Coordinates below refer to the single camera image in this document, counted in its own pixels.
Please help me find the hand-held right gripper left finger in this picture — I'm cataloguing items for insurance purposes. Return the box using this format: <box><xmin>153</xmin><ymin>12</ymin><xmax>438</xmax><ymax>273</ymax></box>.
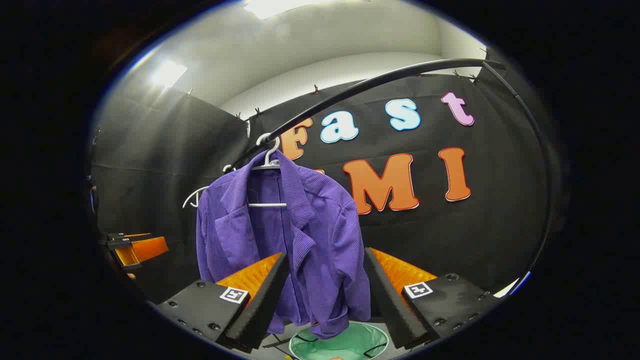
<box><xmin>154</xmin><ymin>251</ymin><xmax>292</xmax><ymax>351</ymax></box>

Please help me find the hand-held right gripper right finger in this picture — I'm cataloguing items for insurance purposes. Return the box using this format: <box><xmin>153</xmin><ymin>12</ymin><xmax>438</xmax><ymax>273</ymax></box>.
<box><xmin>363</xmin><ymin>246</ymin><xmax>505</xmax><ymax>351</ymax></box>

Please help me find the green laundry hamper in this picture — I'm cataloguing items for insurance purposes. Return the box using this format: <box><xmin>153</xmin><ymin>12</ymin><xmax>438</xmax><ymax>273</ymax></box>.
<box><xmin>288</xmin><ymin>322</ymin><xmax>390</xmax><ymax>360</ymax></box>

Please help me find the purple corduroy jacket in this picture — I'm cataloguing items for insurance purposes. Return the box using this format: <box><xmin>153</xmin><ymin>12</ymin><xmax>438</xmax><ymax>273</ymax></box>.
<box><xmin>196</xmin><ymin>149</ymin><xmax>372</xmax><ymax>341</ymax></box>

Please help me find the white plastic hanger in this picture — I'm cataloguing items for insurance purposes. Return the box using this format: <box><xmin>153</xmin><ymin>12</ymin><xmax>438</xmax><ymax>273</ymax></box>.
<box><xmin>182</xmin><ymin>164</ymin><xmax>236</xmax><ymax>209</ymax></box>

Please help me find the white hanger with crossbar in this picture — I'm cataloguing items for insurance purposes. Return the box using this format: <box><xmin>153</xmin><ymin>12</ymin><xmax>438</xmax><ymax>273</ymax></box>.
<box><xmin>248</xmin><ymin>132</ymin><xmax>288</xmax><ymax>209</ymax></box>

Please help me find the black clothes rack rail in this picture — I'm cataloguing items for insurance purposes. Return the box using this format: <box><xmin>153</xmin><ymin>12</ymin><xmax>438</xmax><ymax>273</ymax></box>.
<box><xmin>227</xmin><ymin>58</ymin><xmax>555</xmax><ymax>276</ymax></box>

